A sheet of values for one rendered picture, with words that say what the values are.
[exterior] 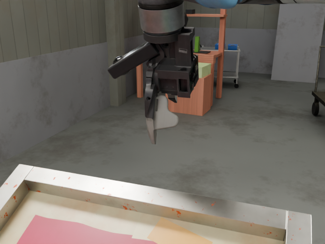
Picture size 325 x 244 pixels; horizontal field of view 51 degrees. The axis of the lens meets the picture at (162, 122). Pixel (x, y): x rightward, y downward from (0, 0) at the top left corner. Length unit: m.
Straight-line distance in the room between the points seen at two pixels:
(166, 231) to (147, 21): 0.36
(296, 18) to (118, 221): 8.18
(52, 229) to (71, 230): 0.04
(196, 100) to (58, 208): 4.88
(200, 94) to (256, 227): 4.90
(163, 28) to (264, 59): 8.65
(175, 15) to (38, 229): 0.46
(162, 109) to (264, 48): 8.57
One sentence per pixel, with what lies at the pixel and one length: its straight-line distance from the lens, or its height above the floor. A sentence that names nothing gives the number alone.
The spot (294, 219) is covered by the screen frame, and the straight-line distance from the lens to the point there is 0.62.
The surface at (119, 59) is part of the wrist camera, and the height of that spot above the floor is 1.62.
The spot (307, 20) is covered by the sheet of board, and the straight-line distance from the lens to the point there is 8.66.
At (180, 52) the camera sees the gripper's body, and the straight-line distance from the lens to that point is 0.60.
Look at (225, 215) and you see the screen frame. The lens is 0.61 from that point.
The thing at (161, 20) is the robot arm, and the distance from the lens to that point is 0.57.
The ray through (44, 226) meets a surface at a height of 1.32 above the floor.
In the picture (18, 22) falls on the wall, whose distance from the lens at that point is 4.39.
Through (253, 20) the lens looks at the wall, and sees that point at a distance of 9.16.
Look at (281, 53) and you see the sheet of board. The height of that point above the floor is 0.61.
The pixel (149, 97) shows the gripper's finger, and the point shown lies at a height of 1.56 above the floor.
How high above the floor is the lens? 1.72
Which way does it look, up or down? 19 degrees down
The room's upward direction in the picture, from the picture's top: straight up
